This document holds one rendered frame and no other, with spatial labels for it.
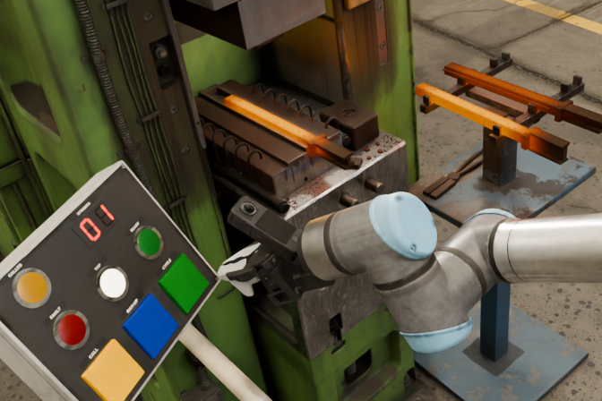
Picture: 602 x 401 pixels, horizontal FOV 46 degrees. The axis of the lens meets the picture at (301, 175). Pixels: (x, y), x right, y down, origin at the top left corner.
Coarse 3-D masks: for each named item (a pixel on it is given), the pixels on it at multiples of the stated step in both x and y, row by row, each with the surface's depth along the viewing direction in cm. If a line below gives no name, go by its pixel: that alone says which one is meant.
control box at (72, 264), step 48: (96, 192) 113; (144, 192) 120; (48, 240) 104; (96, 240) 110; (0, 288) 97; (48, 288) 102; (96, 288) 108; (144, 288) 114; (0, 336) 97; (48, 336) 100; (96, 336) 106; (48, 384) 100; (144, 384) 109
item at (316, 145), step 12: (228, 96) 173; (240, 108) 168; (252, 108) 166; (264, 120) 161; (276, 120) 160; (288, 132) 155; (300, 132) 154; (312, 144) 149; (324, 144) 148; (336, 144) 148; (312, 156) 151; (324, 156) 149; (336, 156) 145; (348, 156) 144
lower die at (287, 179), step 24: (240, 96) 174; (216, 120) 167; (240, 120) 166; (288, 120) 161; (216, 144) 161; (264, 144) 156; (288, 144) 154; (264, 168) 150; (288, 168) 149; (312, 168) 154; (288, 192) 152
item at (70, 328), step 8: (64, 320) 102; (72, 320) 103; (80, 320) 104; (64, 328) 102; (72, 328) 103; (80, 328) 104; (64, 336) 102; (72, 336) 102; (80, 336) 103; (72, 344) 102
